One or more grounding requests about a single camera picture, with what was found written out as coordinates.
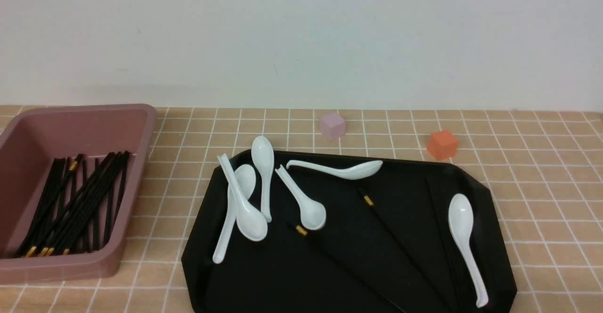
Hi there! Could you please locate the black chopstick gold band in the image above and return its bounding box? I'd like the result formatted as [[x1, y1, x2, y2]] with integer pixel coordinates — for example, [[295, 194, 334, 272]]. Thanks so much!
[[356, 187, 454, 313], [285, 222, 406, 313]]

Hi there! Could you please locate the black chopsticks bundle in bin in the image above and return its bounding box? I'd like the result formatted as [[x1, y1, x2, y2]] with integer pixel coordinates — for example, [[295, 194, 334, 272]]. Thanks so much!
[[13, 150, 131, 258]]

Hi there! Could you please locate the lilac cube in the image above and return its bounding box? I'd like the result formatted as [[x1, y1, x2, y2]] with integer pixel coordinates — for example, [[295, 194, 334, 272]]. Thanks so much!
[[319, 112, 346, 140]]

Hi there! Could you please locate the white spoon upright centre-left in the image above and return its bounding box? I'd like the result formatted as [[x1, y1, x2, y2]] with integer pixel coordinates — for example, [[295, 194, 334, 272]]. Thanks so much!
[[251, 136, 274, 223]]

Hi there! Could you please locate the white spoon under crossing spoon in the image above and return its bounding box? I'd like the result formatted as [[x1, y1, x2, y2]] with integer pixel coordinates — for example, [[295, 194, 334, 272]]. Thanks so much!
[[212, 164, 256, 264]]

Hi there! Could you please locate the white spoon lying sideways top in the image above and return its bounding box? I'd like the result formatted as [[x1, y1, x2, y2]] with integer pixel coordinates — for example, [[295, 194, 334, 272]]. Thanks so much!
[[286, 160, 383, 180]]

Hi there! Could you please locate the white spoon centre of tray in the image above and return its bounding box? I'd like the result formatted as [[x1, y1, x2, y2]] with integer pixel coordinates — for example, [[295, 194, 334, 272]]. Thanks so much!
[[275, 165, 326, 230]]

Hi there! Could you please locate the black octagonal tray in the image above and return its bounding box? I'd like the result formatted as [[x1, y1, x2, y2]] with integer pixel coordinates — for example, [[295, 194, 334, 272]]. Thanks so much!
[[181, 159, 518, 313]]

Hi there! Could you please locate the white spoon crossing on top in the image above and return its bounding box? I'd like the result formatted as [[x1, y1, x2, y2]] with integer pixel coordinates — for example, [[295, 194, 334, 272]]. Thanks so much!
[[218, 154, 269, 242]]

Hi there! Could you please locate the orange cube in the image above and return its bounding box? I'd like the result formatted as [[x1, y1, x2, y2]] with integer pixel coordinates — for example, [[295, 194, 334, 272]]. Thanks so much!
[[427, 130, 460, 161]]

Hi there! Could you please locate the black chopstick by right spoon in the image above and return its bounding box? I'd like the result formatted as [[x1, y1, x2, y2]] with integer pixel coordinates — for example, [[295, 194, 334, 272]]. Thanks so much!
[[425, 176, 463, 313]]

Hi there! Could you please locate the white spoon right side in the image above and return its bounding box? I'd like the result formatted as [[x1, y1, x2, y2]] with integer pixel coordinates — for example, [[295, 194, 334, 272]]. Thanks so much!
[[448, 193, 489, 307]]

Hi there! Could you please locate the pink plastic bin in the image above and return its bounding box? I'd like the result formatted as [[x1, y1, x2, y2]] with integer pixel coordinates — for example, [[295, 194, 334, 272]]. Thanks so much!
[[0, 103, 157, 285]]

